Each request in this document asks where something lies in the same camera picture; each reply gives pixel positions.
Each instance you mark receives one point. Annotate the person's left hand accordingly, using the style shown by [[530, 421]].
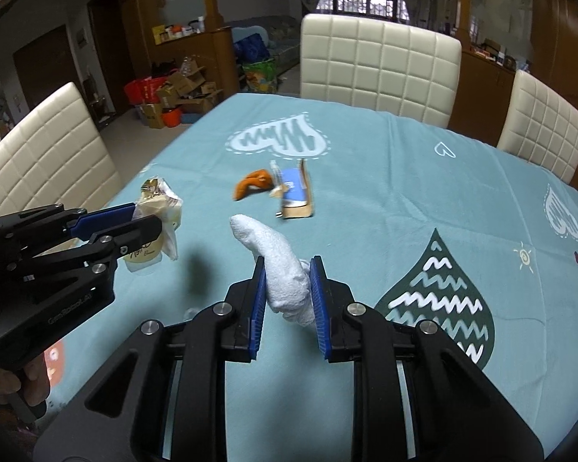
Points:
[[36, 380]]

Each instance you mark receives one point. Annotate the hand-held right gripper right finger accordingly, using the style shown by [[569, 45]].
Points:
[[318, 303]]

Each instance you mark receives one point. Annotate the beige paper cup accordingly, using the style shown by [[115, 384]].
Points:
[[166, 202]]

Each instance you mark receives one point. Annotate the brown wooden door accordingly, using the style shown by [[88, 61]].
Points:
[[41, 67]]

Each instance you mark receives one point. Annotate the wooden cabinet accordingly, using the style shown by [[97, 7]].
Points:
[[221, 57]]

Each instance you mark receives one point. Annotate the white tissue wad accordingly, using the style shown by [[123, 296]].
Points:
[[279, 260]]

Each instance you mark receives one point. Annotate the orange bucket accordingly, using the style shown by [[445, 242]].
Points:
[[171, 117]]

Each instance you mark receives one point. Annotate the pile of cardboard boxes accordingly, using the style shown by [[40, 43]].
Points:
[[188, 89]]

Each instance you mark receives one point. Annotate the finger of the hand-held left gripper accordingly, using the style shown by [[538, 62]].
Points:
[[106, 219], [135, 233]]

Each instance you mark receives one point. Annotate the assorted boxes and bottles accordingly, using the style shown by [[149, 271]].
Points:
[[178, 31]]

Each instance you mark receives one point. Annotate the orange peel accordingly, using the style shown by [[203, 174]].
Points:
[[250, 185]]

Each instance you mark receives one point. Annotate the blue printed tablecloth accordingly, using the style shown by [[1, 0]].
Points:
[[414, 202]]

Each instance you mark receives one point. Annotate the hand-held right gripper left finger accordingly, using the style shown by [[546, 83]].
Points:
[[258, 298]]

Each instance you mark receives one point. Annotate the green bag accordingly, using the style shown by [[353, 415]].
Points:
[[260, 77]]

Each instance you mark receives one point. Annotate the torn blue white carton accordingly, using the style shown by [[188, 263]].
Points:
[[296, 192]]

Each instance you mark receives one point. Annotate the red bag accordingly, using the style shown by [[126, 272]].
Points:
[[142, 90]]

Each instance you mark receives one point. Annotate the blue bag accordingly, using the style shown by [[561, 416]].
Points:
[[250, 48]]

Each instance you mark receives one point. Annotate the cream quilted chair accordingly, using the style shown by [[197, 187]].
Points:
[[542, 125], [380, 67], [48, 154]]

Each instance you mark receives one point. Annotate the wooden sideboard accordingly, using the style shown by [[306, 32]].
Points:
[[481, 96]]

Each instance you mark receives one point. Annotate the grey sofa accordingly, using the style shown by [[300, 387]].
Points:
[[279, 38]]

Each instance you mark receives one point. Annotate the person's patterned clothing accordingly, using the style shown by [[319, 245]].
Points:
[[54, 361]]

